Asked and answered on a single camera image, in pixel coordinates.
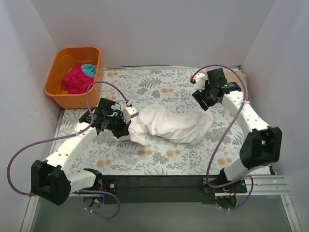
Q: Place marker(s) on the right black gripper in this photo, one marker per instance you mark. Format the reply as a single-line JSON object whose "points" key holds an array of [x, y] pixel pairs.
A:
{"points": [[199, 98]]}

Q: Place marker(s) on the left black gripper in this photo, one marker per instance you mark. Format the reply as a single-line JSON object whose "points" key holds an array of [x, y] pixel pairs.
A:
{"points": [[123, 129]]}

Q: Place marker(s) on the white t shirt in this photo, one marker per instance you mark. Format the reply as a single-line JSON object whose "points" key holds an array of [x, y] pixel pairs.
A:
{"points": [[183, 128]]}

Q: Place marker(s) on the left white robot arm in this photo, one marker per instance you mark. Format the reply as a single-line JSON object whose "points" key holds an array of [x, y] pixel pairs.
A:
{"points": [[58, 163]]}

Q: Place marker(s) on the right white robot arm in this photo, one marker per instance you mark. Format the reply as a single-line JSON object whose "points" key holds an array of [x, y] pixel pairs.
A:
{"points": [[262, 144]]}

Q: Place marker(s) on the floral patterned table mat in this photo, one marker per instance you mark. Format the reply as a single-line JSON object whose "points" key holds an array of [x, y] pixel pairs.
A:
{"points": [[172, 89]]}

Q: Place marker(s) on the folded beige shirt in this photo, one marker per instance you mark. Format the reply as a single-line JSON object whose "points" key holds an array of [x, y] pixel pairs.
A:
{"points": [[235, 83]]}

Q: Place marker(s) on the crumpled magenta shirt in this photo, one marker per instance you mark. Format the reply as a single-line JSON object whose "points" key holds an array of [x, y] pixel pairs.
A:
{"points": [[75, 81]]}

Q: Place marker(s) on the crumpled teal shirt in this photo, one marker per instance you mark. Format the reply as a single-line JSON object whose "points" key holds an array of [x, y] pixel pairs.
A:
{"points": [[89, 69]]}

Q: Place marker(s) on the orange plastic basket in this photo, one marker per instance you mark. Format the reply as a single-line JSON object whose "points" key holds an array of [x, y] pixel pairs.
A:
{"points": [[64, 61]]}

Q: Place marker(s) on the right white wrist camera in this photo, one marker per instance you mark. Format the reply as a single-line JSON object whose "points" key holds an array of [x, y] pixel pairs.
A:
{"points": [[199, 80]]}

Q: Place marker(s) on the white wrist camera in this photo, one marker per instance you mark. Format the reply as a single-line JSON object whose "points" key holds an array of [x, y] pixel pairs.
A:
{"points": [[129, 112], [199, 80]]}

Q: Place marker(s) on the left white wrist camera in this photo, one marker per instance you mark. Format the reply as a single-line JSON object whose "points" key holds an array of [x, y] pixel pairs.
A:
{"points": [[129, 112]]}

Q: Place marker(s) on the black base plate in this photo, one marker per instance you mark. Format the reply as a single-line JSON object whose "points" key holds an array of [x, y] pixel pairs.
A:
{"points": [[164, 188]]}

